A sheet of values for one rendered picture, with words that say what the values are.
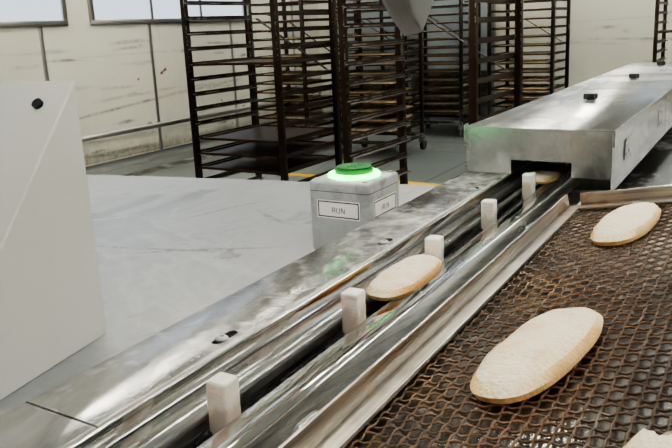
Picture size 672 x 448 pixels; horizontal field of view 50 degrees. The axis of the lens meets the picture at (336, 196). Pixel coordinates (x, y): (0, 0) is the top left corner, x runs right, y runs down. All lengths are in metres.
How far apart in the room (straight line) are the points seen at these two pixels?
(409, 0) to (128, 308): 0.48
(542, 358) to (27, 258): 0.35
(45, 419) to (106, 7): 5.90
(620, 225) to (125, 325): 0.38
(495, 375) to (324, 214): 0.45
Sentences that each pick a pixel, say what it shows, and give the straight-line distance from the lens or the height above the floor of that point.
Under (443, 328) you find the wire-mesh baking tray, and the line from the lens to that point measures 0.39.
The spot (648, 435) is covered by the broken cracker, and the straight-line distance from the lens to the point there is 0.25.
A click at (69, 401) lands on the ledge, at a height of 0.86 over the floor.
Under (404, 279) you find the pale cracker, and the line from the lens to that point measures 0.55.
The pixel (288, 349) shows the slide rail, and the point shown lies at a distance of 0.46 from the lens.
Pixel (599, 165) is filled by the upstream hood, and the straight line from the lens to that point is 0.88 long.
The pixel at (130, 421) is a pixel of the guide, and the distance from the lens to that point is 0.40.
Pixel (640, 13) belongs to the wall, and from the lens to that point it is 7.48.
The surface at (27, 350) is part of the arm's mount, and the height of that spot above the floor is 0.84.
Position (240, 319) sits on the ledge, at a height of 0.86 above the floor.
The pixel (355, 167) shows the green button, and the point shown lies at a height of 0.91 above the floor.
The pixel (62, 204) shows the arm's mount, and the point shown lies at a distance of 0.55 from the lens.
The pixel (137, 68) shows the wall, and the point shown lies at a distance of 6.44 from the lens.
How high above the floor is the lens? 1.05
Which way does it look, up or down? 13 degrees down
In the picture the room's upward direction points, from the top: 3 degrees counter-clockwise
